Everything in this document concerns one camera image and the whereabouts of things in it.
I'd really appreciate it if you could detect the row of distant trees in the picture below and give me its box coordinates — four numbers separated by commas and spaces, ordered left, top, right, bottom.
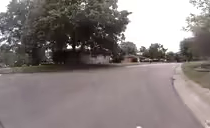
119, 41, 183, 63

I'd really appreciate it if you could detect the reddish brown house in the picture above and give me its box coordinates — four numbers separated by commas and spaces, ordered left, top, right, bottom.
122, 54, 141, 64

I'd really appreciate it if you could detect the grass lawn under trees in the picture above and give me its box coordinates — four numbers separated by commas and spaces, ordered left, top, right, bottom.
0, 63, 127, 75

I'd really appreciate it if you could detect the large dark green tree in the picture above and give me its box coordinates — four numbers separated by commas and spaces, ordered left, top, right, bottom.
0, 0, 133, 66

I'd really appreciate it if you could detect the grass verge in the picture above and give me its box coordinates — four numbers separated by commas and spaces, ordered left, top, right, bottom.
181, 61, 210, 94

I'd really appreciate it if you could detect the low pale house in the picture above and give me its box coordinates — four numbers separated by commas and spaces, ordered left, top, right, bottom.
80, 53, 112, 65

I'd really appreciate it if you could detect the pale concrete kerb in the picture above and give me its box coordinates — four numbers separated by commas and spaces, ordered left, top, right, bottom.
172, 63, 210, 128

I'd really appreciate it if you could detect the tall roadside tree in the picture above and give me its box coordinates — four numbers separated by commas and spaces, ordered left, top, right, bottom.
179, 0, 210, 63

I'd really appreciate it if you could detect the grey asphalt road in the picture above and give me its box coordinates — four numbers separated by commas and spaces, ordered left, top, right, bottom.
0, 62, 205, 128

